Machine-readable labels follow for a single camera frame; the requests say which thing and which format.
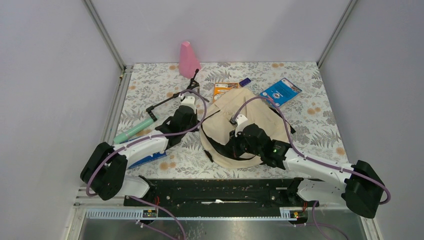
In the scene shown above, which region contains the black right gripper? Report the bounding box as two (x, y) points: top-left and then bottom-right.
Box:
(224, 127), (263, 158)

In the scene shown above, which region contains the beige canvas backpack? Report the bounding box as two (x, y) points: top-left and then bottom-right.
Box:
(199, 88), (292, 169)

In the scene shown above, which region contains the blue picture book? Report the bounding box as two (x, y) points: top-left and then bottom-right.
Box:
(125, 137), (168, 169)

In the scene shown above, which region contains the blue booklet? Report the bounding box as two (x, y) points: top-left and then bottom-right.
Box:
(260, 78), (302, 107)

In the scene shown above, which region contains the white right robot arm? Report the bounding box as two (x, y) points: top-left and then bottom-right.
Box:
(229, 98), (391, 219)

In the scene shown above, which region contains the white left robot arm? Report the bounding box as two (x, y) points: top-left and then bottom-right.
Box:
(80, 89), (205, 206)

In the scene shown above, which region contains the black compass tool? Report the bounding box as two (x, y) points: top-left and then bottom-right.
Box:
(145, 68), (200, 122)

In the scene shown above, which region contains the orange booklet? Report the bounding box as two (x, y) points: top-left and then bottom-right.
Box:
(212, 82), (240, 102)

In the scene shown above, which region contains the small purple box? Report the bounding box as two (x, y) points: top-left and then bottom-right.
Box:
(239, 77), (252, 87)

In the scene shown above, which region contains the pink cone-shaped object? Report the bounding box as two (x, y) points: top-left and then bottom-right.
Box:
(178, 41), (201, 79)

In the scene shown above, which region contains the green tube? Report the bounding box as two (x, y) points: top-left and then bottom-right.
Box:
(113, 118), (154, 145)

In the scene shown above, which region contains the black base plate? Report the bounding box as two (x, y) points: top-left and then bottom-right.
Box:
(143, 177), (305, 218)

